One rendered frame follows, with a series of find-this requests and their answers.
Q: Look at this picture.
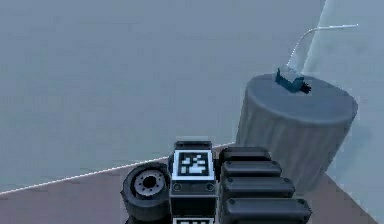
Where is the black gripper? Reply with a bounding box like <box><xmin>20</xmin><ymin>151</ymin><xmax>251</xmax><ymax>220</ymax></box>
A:
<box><xmin>120</xmin><ymin>161</ymin><xmax>172</xmax><ymax>224</ymax></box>

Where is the grey round cloth-covered table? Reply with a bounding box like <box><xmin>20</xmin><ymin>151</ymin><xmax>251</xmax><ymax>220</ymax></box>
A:
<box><xmin>235</xmin><ymin>72</ymin><xmax>359</xmax><ymax>194</ymax></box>

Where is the dark blue small object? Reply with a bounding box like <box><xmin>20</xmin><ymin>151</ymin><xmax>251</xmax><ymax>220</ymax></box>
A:
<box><xmin>274</xmin><ymin>67</ymin><xmax>313</xmax><ymax>95</ymax></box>

